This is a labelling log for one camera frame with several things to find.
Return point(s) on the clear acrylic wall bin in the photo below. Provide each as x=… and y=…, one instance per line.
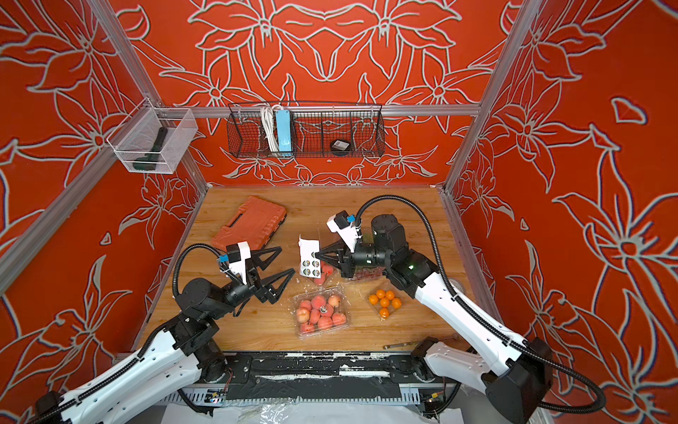
x=135, y=135

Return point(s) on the small peach clamshell box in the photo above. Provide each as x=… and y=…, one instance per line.
x=326, y=271

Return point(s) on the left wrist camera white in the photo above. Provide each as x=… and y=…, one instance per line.
x=233, y=261

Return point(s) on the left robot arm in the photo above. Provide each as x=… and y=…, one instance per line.
x=177, y=353

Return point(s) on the black wire wall basket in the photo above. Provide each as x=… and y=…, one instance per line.
x=252, y=130

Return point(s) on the clear tape roll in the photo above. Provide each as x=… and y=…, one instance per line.
x=458, y=286

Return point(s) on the small black device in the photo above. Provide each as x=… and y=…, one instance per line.
x=340, y=148

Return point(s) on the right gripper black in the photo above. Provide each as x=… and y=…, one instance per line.
x=347, y=261

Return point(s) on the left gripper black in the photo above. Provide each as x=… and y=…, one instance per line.
x=253, y=286

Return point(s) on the large peach clamshell box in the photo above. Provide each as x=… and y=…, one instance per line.
x=321, y=312

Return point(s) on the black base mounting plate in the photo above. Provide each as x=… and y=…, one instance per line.
x=388, y=378

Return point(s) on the orange plastic tool case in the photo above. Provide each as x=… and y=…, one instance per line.
x=255, y=222

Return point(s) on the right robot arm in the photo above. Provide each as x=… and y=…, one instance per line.
x=513, y=372

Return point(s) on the light blue box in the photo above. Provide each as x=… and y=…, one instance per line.
x=284, y=131

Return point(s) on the grape clamshell box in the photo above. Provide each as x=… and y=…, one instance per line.
x=367, y=274

